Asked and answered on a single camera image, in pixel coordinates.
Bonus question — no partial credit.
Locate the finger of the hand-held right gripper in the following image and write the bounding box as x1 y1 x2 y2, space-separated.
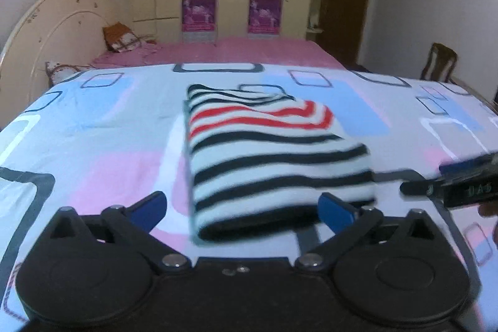
439 152 498 178
400 176 498 209

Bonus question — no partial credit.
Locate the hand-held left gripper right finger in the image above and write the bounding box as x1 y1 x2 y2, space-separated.
294 193 452 272

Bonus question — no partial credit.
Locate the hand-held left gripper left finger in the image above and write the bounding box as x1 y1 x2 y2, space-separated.
49 191 191 272

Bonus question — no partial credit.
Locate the striped knit sweater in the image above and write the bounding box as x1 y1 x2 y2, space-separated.
182 84 377 242

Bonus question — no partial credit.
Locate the person's right hand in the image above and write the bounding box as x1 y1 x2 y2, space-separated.
478 200 498 219

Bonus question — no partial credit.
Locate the printed blanket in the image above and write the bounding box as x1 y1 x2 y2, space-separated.
0 62 498 325

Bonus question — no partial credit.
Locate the brown wooden chair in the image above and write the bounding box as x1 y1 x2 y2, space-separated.
420 43 459 82

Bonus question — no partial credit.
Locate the white patterned pillow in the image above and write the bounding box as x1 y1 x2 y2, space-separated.
45 61 85 86

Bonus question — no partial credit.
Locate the brown patterned pillow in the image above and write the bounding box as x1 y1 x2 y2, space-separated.
102 22 143 53

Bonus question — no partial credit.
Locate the pink bedsheet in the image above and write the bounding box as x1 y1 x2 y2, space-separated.
91 35 345 70

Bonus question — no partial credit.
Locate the brown wooden door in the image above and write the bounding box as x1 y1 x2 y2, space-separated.
319 0 376 66

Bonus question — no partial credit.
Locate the cream wooden headboard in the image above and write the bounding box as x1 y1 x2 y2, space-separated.
0 0 117 130

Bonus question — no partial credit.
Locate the black cable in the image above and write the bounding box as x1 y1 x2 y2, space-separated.
431 196 482 302

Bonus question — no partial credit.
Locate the purple wall poster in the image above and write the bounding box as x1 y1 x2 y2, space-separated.
181 0 217 42
248 0 283 39

